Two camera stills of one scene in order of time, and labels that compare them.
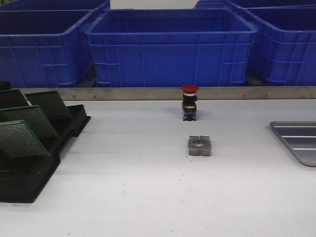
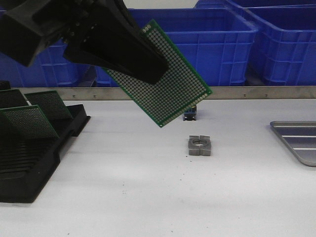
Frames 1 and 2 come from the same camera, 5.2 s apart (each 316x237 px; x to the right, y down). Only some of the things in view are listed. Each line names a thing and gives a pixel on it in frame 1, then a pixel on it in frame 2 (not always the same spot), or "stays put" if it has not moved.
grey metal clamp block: x=199 y=145 stays put
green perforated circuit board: x=34 y=119 stays put
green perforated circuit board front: x=17 y=140 → x=182 y=88
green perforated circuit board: x=11 y=98 stays put
